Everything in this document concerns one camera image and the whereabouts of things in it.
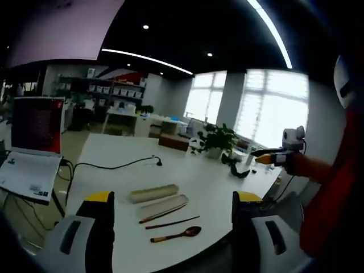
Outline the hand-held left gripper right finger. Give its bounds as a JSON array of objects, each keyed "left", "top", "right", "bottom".
[{"left": 231, "top": 191, "right": 311, "bottom": 273}]

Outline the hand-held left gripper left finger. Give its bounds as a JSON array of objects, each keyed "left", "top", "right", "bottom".
[{"left": 36, "top": 191, "right": 116, "bottom": 273}]

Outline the dark wooden spoon utensil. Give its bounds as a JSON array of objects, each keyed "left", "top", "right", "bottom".
[{"left": 150, "top": 225, "right": 202, "bottom": 243}]

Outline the dark wooden chopstick utensil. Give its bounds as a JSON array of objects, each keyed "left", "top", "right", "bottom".
[
  {"left": 138, "top": 204, "right": 188, "bottom": 224},
  {"left": 145, "top": 215, "right": 201, "bottom": 230}
]

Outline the beige cutlery case tray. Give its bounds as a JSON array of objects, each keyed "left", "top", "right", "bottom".
[{"left": 138, "top": 193, "right": 190, "bottom": 219}]

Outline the beige cutlery case lid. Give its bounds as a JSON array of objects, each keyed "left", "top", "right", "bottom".
[{"left": 129, "top": 183, "right": 180, "bottom": 205}]

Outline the black curved headset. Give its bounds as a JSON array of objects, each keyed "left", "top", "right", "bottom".
[{"left": 229, "top": 163, "right": 251, "bottom": 179}]

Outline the small black object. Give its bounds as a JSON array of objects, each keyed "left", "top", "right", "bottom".
[{"left": 221, "top": 152, "right": 237, "bottom": 166}]

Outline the potted green plant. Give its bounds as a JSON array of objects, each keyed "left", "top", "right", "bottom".
[{"left": 198, "top": 123, "right": 240, "bottom": 160}]

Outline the white chest-worn device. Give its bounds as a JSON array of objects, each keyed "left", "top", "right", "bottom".
[{"left": 333, "top": 55, "right": 358, "bottom": 110}]

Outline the brown rectangular box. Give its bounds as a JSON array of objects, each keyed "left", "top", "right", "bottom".
[{"left": 158, "top": 133, "right": 190, "bottom": 152}]

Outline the long ceiling light strip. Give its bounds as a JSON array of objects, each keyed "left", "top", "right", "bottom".
[
  {"left": 101, "top": 48, "right": 195, "bottom": 76},
  {"left": 246, "top": 0, "right": 293, "bottom": 69}
]

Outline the white laptop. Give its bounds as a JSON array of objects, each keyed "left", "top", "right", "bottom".
[{"left": 0, "top": 96, "right": 66, "bottom": 206}]

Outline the white low cabinet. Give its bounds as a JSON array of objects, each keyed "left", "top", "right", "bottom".
[{"left": 102, "top": 109, "right": 155, "bottom": 138}]

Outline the storage shelf with bins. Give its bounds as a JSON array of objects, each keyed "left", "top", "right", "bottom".
[{"left": 56, "top": 73, "right": 148, "bottom": 132}]

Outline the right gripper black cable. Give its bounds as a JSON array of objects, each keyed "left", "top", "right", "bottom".
[{"left": 277, "top": 169, "right": 297, "bottom": 201}]

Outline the black power cable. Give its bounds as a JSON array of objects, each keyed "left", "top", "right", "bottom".
[{"left": 60, "top": 155, "right": 163, "bottom": 184}]

